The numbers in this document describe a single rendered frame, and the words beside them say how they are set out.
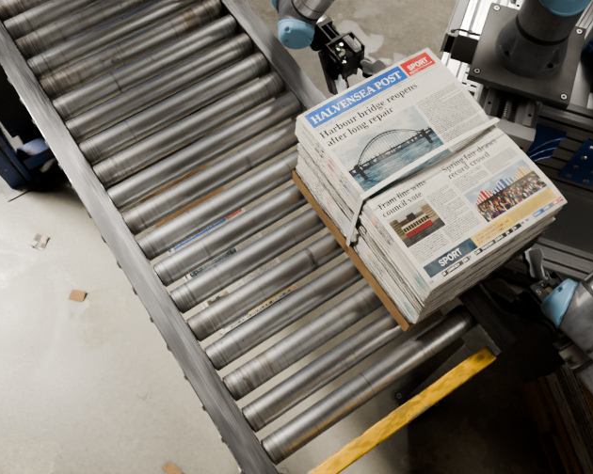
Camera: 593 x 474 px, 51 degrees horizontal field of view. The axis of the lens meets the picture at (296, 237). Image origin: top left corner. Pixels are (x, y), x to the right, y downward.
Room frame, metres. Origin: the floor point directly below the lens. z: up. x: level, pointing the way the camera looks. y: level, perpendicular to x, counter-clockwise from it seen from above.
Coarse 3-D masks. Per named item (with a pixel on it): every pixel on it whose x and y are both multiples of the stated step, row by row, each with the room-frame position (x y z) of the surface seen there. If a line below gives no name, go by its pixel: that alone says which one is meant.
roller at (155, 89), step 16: (224, 48) 0.94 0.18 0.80; (240, 48) 0.95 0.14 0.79; (192, 64) 0.89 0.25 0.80; (208, 64) 0.90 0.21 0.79; (224, 64) 0.91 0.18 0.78; (160, 80) 0.85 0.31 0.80; (176, 80) 0.85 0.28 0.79; (192, 80) 0.87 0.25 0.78; (128, 96) 0.80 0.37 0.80; (144, 96) 0.81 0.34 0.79; (160, 96) 0.82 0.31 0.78; (96, 112) 0.76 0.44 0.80; (112, 112) 0.76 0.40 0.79; (128, 112) 0.77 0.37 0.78; (80, 128) 0.72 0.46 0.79; (96, 128) 0.73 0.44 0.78
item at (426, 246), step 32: (480, 160) 0.54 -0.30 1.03; (512, 160) 0.54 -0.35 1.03; (416, 192) 0.47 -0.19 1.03; (448, 192) 0.48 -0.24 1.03; (480, 192) 0.48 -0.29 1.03; (512, 192) 0.48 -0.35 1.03; (544, 192) 0.49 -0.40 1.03; (384, 224) 0.41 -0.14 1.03; (416, 224) 0.42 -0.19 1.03; (448, 224) 0.42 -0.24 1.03; (480, 224) 0.42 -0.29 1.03; (512, 224) 0.42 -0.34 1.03; (544, 224) 0.46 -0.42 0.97; (384, 256) 0.39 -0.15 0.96; (416, 256) 0.36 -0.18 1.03; (448, 256) 0.36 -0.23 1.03; (480, 256) 0.37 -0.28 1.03; (512, 256) 0.43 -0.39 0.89; (384, 288) 0.37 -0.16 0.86; (416, 288) 0.33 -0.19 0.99; (448, 288) 0.33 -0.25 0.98; (416, 320) 0.30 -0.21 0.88
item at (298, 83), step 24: (240, 0) 1.08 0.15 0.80; (240, 24) 1.01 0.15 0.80; (264, 24) 1.01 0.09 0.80; (264, 48) 0.95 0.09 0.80; (288, 72) 0.88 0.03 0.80; (312, 96) 0.82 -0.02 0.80; (480, 288) 0.40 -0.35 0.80; (480, 312) 0.35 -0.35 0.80; (480, 336) 0.31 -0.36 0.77; (504, 336) 0.31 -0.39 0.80
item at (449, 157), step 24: (480, 120) 0.62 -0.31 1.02; (432, 144) 0.57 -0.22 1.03; (456, 144) 0.57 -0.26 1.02; (480, 144) 0.57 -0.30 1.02; (384, 168) 0.51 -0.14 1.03; (432, 168) 0.52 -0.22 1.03; (360, 192) 0.47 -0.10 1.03; (384, 192) 0.47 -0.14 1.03; (360, 216) 0.45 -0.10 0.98; (360, 240) 0.44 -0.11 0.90
